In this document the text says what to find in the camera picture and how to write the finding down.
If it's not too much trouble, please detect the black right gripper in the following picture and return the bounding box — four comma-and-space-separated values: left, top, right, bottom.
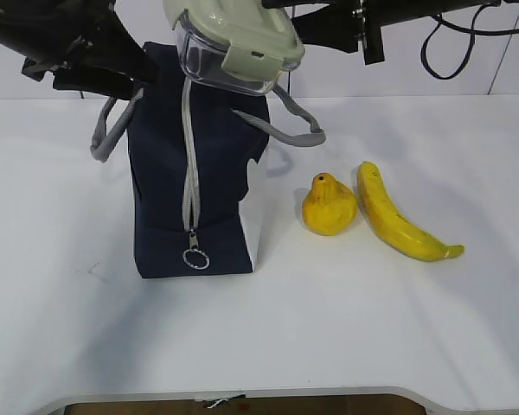
261, 0, 385, 65

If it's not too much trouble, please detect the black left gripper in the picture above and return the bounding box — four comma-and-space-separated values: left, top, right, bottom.
20, 1, 158, 100

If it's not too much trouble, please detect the green lid glass container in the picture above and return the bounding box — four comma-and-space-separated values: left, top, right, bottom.
163, 0, 305, 96

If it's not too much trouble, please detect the navy blue lunch bag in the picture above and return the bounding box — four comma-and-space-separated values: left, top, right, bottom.
89, 41, 327, 280

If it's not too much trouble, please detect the yellow pear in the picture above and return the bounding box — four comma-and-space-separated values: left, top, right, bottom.
302, 172, 358, 236

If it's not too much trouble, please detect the yellow banana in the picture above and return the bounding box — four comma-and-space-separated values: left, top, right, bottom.
356, 161, 465, 262

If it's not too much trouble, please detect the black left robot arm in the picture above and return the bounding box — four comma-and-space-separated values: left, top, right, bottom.
0, 1, 159, 100

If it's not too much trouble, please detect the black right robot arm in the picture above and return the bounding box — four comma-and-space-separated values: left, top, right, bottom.
292, 0, 500, 65

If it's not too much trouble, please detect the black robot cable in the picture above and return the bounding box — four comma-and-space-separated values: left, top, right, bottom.
420, 0, 497, 80

